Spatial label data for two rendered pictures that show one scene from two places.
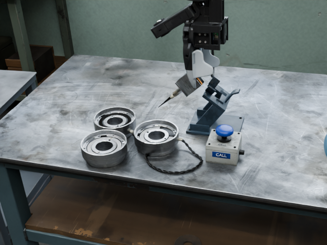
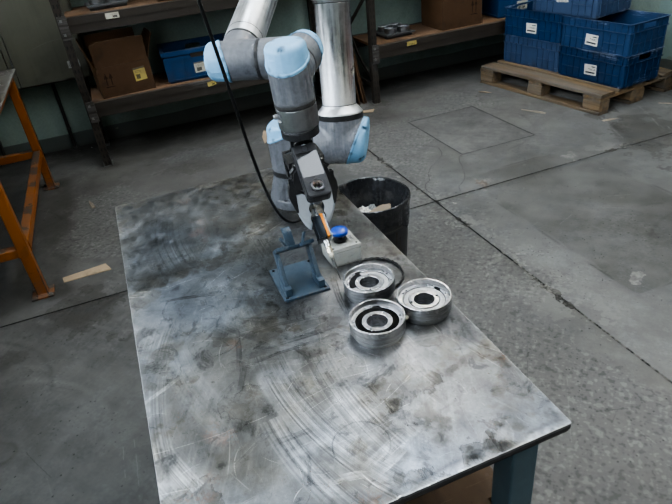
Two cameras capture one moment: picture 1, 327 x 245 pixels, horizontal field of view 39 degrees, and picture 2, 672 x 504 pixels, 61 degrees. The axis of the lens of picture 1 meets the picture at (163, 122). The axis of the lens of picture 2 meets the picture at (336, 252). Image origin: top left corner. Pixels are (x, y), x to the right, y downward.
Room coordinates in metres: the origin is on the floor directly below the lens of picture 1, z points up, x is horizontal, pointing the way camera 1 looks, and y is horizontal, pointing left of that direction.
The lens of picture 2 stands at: (1.51, 0.76, 1.51)
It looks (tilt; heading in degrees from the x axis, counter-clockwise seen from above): 32 degrees down; 234
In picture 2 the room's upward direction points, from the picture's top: 7 degrees counter-clockwise
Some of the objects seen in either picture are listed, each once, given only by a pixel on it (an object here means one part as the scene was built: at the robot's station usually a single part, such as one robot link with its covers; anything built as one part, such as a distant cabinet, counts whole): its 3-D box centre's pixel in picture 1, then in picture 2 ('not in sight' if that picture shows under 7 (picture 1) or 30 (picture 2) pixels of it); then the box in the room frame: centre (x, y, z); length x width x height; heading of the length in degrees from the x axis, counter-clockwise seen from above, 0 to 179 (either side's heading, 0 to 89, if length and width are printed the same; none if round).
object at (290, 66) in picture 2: not in sight; (290, 73); (0.94, -0.09, 1.25); 0.09 x 0.08 x 0.11; 41
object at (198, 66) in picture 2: not in sight; (197, 58); (-0.44, -3.36, 0.56); 0.52 x 0.38 x 0.22; 159
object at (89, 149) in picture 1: (104, 149); (424, 302); (0.86, 0.14, 0.82); 0.08 x 0.08 x 0.02
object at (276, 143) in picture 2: not in sight; (292, 141); (0.72, -0.45, 0.97); 0.13 x 0.12 x 0.14; 131
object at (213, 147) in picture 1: (226, 146); (340, 246); (0.84, -0.14, 0.82); 0.08 x 0.07 x 0.05; 72
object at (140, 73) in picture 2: not in sight; (120, 61); (0.08, -3.50, 0.64); 0.49 x 0.40 x 0.37; 167
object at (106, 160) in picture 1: (104, 148); (424, 302); (0.86, 0.14, 0.82); 0.10 x 0.10 x 0.04
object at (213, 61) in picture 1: (207, 62); (301, 206); (0.95, -0.11, 0.98); 0.06 x 0.03 x 0.09; 67
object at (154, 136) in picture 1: (156, 138); (369, 285); (0.89, 0.02, 0.82); 0.10 x 0.10 x 0.04
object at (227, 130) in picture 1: (224, 136); (339, 238); (0.84, -0.13, 0.85); 0.04 x 0.04 x 0.05
